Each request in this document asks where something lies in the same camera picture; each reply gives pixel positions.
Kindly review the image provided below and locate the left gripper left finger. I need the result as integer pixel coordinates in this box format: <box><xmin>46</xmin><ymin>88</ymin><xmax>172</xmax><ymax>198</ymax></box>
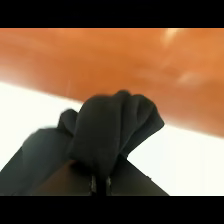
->
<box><xmin>0</xmin><ymin>128</ymin><xmax>98</xmax><ymax>197</ymax></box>

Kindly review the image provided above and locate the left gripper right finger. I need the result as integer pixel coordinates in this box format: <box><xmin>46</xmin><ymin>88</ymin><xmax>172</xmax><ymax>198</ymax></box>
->
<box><xmin>103</xmin><ymin>155</ymin><xmax>170</xmax><ymax>197</ymax></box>

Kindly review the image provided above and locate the black garment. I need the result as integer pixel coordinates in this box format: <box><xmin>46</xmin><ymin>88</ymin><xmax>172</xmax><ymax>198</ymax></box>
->
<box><xmin>56</xmin><ymin>89</ymin><xmax>166</xmax><ymax>184</ymax></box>

